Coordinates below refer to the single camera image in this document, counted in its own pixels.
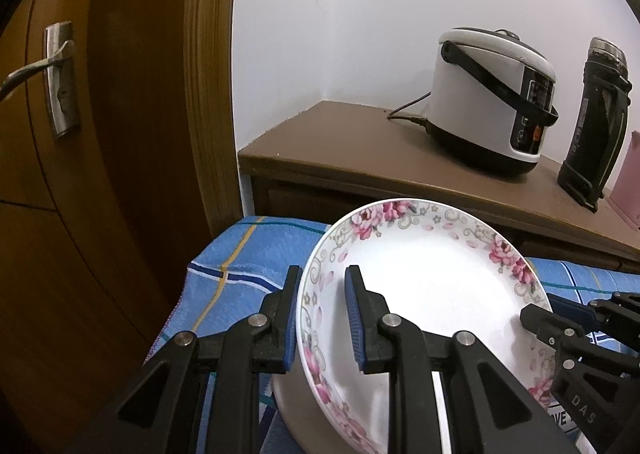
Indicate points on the pink electric kettle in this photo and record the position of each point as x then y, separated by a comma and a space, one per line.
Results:
627, 184

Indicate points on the wooden door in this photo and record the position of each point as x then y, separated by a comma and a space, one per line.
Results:
125, 158

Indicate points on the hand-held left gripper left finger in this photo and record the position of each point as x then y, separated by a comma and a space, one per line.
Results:
291, 321

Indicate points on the white black rice cooker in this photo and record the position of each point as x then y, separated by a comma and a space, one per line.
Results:
470, 93

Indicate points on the brown wooden cabinet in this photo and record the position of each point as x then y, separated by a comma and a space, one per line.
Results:
340, 143

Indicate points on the black thermos flask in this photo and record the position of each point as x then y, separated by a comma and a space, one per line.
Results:
595, 133

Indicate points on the blue checked cloth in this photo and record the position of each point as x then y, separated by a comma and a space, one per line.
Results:
240, 274

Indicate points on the white cloth label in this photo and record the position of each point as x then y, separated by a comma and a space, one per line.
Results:
557, 420

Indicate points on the wooden door frame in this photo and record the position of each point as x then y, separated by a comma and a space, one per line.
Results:
210, 83

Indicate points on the floral white plate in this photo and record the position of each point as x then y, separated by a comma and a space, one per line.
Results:
440, 284

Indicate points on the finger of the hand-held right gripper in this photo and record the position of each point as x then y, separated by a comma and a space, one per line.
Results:
542, 324
570, 307

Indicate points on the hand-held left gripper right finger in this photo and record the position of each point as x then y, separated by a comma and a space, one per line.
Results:
354, 324

